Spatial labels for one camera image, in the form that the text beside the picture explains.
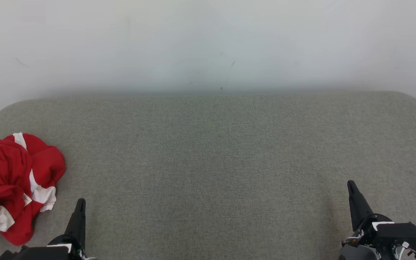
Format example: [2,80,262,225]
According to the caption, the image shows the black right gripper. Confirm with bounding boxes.
[342,180,416,260]

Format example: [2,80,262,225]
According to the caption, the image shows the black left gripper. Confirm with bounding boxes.
[0,198,96,260]

